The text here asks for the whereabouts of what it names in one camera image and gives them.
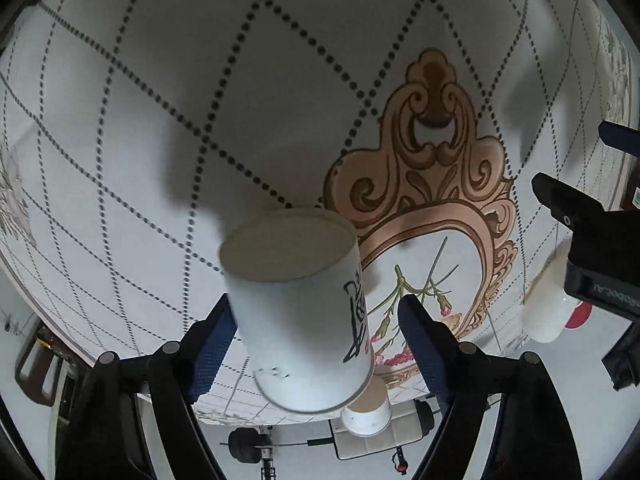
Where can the brown and white paper cup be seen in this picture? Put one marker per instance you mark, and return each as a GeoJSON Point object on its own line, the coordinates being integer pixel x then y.
{"type": "Point", "coordinates": [367, 410]}

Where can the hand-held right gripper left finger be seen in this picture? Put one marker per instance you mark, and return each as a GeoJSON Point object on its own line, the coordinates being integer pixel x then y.
{"type": "Point", "coordinates": [214, 345]}

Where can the printed white tablecloth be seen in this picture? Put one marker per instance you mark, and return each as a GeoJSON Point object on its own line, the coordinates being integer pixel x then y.
{"type": "Point", "coordinates": [200, 85]}

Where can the brown wooden furniture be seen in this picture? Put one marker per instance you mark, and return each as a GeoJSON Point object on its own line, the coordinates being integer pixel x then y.
{"type": "Point", "coordinates": [40, 365]}

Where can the black barbell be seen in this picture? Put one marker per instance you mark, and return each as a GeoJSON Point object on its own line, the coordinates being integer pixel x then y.
{"type": "Point", "coordinates": [245, 445]}

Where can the white cup with black print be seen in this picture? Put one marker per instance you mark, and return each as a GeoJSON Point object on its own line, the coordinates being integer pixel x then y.
{"type": "Point", "coordinates": [300, 320]}

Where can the small red object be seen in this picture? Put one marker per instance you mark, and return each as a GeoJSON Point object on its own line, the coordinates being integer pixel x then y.
{"type": "Point", "coordinates": [401, 462]}

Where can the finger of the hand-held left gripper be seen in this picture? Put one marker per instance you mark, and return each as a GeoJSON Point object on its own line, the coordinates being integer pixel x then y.
{"type": "Point", "coordinates": [622, 140]}
{"type": "Point", "coordinates": [565, 202]}

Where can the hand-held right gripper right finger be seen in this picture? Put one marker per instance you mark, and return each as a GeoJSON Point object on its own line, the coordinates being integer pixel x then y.
{"type": "Point", "coordinates": [422, 345]}

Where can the white padded bench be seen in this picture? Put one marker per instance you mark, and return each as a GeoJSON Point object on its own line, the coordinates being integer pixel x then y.
{"type": "Point", "coordinates": [400, 435]}

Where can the white cup with red mark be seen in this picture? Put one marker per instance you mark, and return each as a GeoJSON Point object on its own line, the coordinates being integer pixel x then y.
{"type": "Point", "coordinates": [545, 310]}

